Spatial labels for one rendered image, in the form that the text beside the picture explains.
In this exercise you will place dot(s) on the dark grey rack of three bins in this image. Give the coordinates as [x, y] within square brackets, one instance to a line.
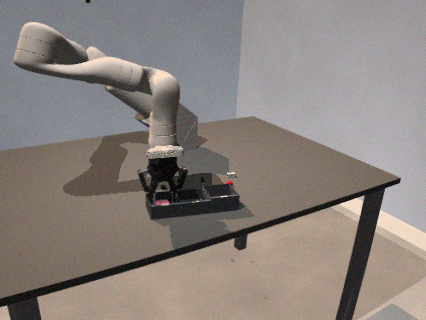
[205, 200]

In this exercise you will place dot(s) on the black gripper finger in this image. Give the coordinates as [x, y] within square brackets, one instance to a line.
[182, 171]
[154, 183]

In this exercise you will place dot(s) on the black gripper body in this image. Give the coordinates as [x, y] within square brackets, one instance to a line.
[163, 163]

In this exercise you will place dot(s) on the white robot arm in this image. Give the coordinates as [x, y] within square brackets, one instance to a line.
[36, 51]

